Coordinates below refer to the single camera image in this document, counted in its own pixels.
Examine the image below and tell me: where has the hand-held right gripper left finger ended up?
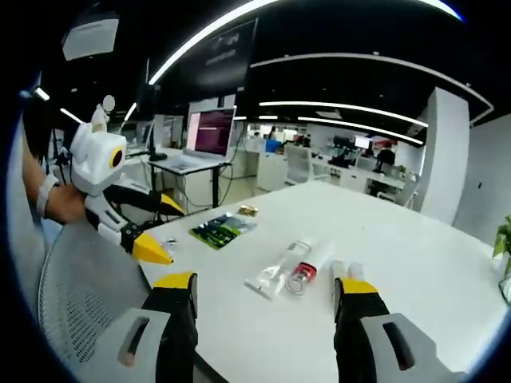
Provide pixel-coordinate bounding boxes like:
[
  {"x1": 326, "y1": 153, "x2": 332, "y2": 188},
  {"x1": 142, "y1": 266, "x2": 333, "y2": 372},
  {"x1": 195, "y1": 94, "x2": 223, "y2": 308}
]
[{"x1": 85, "y1": 270, "x2": 200, "y2": 383}]

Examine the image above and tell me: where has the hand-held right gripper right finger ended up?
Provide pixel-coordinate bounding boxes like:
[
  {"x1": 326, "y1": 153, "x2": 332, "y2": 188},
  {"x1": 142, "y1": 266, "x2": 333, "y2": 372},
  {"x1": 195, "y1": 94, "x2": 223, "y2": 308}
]
[{"x1": 333, "y1": 277, "x2": 461, "y2": 383}]

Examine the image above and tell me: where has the small white skincare bottle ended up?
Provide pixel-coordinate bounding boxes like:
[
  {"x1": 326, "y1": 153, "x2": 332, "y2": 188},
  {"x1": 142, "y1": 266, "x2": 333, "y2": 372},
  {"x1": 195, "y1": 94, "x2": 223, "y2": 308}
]
[
  {"x1": 328, "y1": 259, "x2": 348, "y2": 281},
  {"x1": 346, "y1": 261, "x2": 366, "y2": 281}
]

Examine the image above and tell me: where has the person's left hand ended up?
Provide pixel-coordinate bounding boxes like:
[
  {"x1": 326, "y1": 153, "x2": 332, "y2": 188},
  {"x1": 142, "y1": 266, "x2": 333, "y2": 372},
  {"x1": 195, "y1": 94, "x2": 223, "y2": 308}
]
[{"x1": 43, "y1": 185, "x2": 89, "y2": 225}]

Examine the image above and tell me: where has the small clear glass item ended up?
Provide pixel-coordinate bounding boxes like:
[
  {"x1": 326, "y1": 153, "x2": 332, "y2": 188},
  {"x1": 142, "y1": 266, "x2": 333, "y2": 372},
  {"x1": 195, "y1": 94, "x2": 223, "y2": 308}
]
[{"x1": 160, "y1": 236, "x2": 180, "y2": 257}]

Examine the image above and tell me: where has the black desk lamp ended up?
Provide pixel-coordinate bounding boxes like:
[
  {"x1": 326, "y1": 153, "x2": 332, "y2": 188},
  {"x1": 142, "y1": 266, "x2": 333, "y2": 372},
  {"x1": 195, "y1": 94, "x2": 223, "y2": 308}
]
[{"x1": 145, "y1": 118, "x2": 168, "y2": 163}]

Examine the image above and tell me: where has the white standing desk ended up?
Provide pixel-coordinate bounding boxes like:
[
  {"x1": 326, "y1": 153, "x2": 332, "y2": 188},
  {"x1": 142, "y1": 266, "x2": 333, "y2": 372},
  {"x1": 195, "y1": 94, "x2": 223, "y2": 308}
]
[{"x1": 146, "y1": 146, "x2": 234, "y2": 215}]

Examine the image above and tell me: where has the white wristband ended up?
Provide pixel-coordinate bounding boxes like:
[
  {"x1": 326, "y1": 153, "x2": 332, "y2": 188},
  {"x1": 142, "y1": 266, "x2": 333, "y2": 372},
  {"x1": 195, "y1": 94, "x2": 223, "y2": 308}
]
[{"x1": 36, "y1": 174, "x2": 60, "y2": 219}]

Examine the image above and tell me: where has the green printed packet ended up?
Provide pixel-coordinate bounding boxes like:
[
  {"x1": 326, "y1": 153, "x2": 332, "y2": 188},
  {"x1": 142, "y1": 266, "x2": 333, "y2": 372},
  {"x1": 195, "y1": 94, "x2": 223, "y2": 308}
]
[{"x1": 188, "y1": 212, "x2": 259, "y2": 251}]

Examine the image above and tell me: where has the grey mesh office chair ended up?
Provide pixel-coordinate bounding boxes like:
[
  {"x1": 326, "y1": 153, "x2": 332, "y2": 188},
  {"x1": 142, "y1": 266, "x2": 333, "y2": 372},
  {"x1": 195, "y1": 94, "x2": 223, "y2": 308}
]
[{"x1": 37, "y1": 218, "x2": 161, "y2": 383}]

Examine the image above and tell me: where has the silver open laptop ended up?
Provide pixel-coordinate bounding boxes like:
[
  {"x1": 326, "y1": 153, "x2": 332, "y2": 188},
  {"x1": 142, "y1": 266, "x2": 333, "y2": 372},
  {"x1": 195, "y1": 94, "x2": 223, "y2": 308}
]
[{"x1": 167, "y1": 105, "x2": 238, "y2": 171}]

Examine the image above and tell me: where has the white ceiling box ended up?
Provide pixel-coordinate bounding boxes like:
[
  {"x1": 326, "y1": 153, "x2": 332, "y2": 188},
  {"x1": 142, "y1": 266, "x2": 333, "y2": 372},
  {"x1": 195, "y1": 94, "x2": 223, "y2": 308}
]
[{"x1": 61, "y1": 10, "x2": 121, "y2": 62}]

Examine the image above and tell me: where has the large black hanging screen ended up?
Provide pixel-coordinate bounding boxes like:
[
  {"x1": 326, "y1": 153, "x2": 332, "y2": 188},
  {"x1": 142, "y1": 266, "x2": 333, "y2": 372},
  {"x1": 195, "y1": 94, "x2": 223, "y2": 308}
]
[{"x1": 174, "y1": 17, "x2": 259, "y2": 103}]

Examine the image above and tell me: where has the green potted plant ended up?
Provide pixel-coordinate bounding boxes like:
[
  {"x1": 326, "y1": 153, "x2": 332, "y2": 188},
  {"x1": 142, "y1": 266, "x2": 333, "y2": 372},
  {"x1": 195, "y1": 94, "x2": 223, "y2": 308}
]
[{"x1": 492, "y1": 214, "x2": 511, "y2": 277}]

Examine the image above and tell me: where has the white office chair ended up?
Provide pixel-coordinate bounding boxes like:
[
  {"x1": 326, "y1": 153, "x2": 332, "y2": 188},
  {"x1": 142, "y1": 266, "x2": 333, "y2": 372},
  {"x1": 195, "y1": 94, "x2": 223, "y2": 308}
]
[{"x1": 283, "y1": 142, "x2": 317, "y2": 187}]

